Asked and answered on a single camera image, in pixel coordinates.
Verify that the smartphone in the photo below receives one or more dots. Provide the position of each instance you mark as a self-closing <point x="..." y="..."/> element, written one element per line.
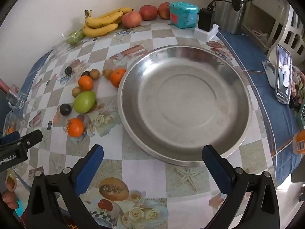
<point x="283" y="76"/>

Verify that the teal plastic box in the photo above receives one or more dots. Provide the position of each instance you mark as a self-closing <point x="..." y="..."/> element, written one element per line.
<point x="183" y="15"/>

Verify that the pale pink apple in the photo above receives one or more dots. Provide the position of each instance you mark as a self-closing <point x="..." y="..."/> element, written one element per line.
<point x="131" y="19"/>

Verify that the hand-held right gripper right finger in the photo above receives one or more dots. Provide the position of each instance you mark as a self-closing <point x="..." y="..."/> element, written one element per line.
<point x="215" y="169"/>

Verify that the checkered printed tablecloth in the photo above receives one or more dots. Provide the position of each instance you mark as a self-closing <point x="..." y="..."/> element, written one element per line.
<point x="143" y="171"/>

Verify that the green printed box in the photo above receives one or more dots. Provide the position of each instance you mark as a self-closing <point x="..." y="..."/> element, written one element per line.
<point x="301" y="114"/>

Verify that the grey phone stand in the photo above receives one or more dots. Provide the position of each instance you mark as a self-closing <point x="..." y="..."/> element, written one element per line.
<point x="269" y="72"/>

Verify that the orange packet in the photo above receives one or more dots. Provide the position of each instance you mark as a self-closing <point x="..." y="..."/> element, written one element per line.
<point x="300" y="143"/>

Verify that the orange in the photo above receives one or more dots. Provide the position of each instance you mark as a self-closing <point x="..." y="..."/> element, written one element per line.
<point x="118" y="77"/>
<point x="75" y="127"/>
<point x="85" y="82"/>

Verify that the clear container with green fruit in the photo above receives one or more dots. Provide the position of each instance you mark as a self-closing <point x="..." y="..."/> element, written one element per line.
<point x="75" y="38"/>

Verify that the black power adapter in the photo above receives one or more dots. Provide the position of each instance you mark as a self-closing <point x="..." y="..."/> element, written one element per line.
<point x="205" y="20"/>

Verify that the red apple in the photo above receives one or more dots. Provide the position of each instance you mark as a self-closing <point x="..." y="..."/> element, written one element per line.
<point x="164" y="10"/>
<point x="148" y="12"/>

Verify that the dark purple round fruit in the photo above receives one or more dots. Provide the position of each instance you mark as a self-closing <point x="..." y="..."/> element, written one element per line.
<point x="68" y="70"/>
<point x="85" y="73"/>
<point x="65" y="109"/>

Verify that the yellow banana bunch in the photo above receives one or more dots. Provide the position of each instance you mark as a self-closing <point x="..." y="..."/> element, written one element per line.
<point x="100" y="29"/>

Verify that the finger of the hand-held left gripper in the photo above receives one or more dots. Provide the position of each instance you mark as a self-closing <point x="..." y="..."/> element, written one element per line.
<point x="9" y="137"/>
<point x="31" y="138"/>

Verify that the green apple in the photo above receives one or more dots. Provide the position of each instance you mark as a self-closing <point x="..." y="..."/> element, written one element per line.
<point x="84" y="102"/>

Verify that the clear glass mug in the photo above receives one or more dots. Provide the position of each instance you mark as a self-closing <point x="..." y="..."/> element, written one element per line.
<point x="17" y="99"/>

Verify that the stainless steel kettle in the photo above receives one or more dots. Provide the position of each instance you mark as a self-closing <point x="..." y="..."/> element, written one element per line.
<point x="231" y="12"/>

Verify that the small brown round fruit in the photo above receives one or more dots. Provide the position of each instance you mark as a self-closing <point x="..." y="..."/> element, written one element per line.
<point x="107" y="73"/>
<point x="76" y="91"/>
<point x="94" y="73"/>

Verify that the person's left hand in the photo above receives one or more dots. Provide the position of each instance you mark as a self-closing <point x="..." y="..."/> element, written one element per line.
<point x="9" y="199"/>

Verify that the round stainless steel basin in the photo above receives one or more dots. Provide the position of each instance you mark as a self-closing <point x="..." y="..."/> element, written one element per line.
<point x="185" y="105"/>

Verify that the white wooden furniture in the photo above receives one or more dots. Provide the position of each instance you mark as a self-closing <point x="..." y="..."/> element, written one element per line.
<point x="289" y="32"/>

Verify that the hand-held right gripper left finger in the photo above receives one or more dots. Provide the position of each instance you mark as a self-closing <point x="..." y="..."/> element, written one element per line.
<point x="89" y="169"/>

